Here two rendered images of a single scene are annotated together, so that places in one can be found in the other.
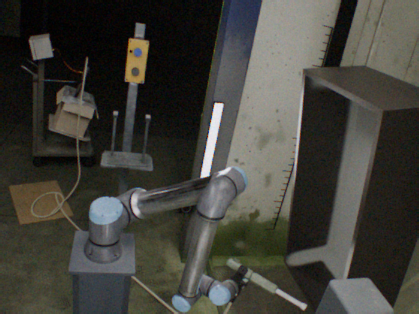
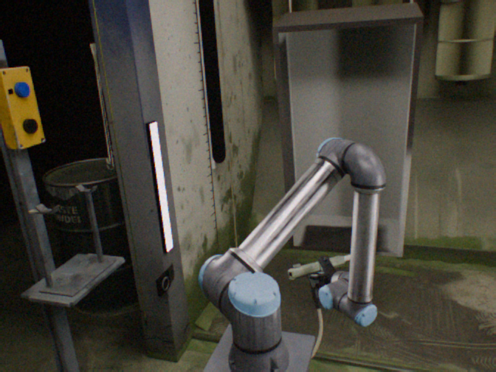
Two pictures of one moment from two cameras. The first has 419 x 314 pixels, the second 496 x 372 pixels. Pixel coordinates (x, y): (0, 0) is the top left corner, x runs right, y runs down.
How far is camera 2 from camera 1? 1.55 m
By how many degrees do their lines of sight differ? 51
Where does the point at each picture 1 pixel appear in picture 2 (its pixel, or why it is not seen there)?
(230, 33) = (133, 21)
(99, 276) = not seen: outside the picture
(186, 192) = (314, 194)
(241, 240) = not seen: hidden behind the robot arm
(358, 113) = (290, 64)
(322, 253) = not seen: hidden behind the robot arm
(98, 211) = (265, 294)
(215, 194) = (375, 158)
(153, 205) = (279, 243)
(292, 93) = (191, 83)
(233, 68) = (147, 70)
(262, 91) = (173, 91)
